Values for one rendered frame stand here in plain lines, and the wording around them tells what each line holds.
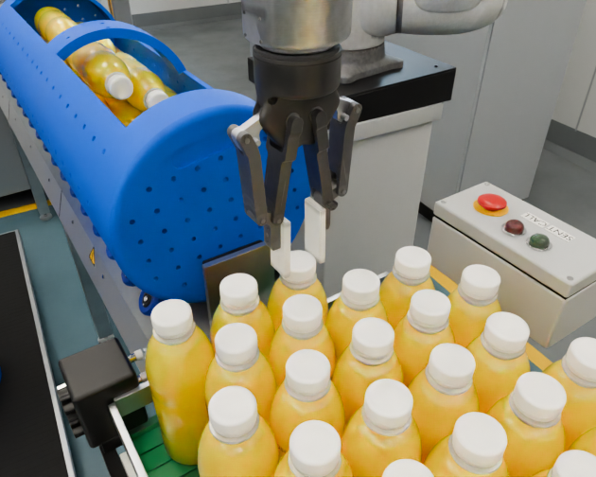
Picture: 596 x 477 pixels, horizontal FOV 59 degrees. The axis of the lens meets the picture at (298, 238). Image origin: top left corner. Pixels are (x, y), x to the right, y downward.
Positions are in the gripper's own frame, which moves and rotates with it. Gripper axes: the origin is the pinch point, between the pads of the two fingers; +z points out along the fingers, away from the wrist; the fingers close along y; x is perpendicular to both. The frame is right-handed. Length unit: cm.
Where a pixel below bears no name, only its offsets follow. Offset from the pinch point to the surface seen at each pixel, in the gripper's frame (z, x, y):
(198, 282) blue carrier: 13.9, -15.1, 6.2
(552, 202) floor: 114, -86, -215
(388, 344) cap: 3.0, 14.6, -0.1
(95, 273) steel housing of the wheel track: 28, -43, 15
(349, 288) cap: 3.0, 6.7, -1.9
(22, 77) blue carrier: -1, -67, 15
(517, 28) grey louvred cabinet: 21, -91, -160
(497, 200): 2.7, 3.9, -27.7
